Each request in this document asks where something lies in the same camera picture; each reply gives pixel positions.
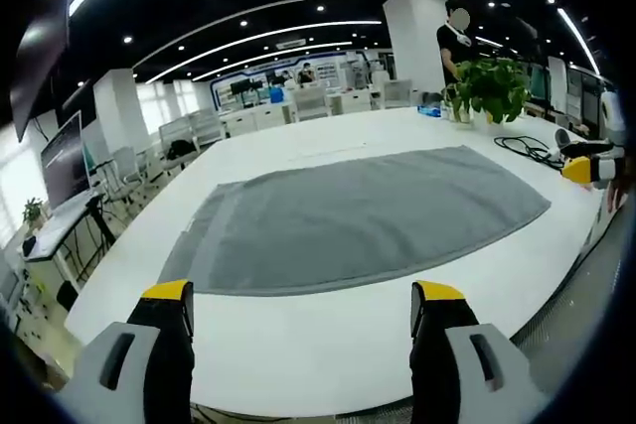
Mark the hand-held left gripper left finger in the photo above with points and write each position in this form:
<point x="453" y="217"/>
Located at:
<point x="124" y="374"/>

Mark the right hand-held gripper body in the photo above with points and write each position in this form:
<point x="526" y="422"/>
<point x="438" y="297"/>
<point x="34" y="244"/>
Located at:
<point x="612" y="116"/>

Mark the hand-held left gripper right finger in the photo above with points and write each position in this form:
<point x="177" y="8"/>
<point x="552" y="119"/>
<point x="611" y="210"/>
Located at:
<point x="472" y="369"/>

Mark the grey towel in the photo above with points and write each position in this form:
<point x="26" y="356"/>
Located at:
<point x="358" y="215"/>

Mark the person's right hand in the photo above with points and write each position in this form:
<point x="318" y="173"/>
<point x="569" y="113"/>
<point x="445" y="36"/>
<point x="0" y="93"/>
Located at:
<point x="616" y="190"/>

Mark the small white grey device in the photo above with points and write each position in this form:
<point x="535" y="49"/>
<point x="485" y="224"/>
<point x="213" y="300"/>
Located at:
<point x="562" y="137"/>

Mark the green potted plant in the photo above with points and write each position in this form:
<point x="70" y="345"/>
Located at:
<point x="489" y="86"/>

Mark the white side desk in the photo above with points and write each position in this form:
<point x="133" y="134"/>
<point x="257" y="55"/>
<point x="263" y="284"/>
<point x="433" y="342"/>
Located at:
<point x="59" y="235"/>

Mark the black tripod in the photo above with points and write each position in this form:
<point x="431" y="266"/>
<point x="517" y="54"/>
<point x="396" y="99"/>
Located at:
<point x="99" y="218"/>

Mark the blue packet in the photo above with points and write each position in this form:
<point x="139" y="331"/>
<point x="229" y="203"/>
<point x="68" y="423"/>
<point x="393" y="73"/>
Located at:
<point x="429" y="111"/>

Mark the white table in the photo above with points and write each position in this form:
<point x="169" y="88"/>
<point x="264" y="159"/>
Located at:
<point x="308" y="344"/>

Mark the small green plant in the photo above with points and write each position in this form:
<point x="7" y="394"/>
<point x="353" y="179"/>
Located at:
<point x="33" y="210"/>

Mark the white office chair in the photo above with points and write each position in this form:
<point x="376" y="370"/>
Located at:
<point x="206" y="127"/>
<point x="128" y="168"/>
<point x="397" y="94"/>
<point x="312" y="103"/>

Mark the computer monitor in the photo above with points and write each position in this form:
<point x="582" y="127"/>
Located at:
<point x="64" y="166"/>

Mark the black bag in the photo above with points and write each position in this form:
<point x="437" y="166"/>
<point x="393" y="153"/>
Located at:
<point x="180" y="148"/>

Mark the large dark wall screen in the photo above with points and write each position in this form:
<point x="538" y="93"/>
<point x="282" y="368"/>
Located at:
<point x="42" y="56"/>

